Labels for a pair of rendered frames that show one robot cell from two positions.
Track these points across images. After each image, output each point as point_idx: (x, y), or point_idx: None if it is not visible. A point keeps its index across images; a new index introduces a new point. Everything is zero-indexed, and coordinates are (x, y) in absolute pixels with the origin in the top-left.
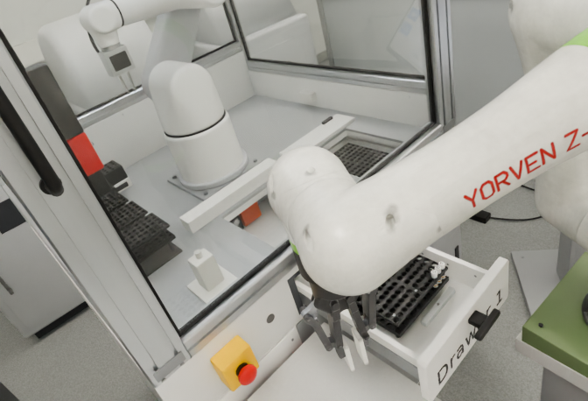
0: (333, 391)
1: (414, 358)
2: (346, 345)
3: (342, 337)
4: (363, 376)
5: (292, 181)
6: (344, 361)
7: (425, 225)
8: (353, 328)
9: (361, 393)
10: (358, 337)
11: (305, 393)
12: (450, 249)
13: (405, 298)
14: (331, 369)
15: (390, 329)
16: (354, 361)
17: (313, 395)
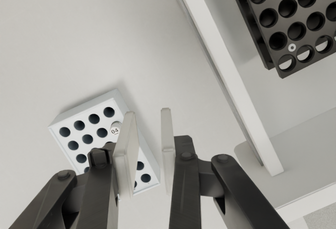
0: (105, 37)
1: (264, 159)
2: (126, 197)
3: (125, 171)
4: (164, 32)
5: None
6: None
7: None
8: (166, 156)
9: (150, 59)
10: (169, 189)
11: (55, 19)
12: None
13: None
14: None
15: (259, 48)
16: None
17: (68, 29)
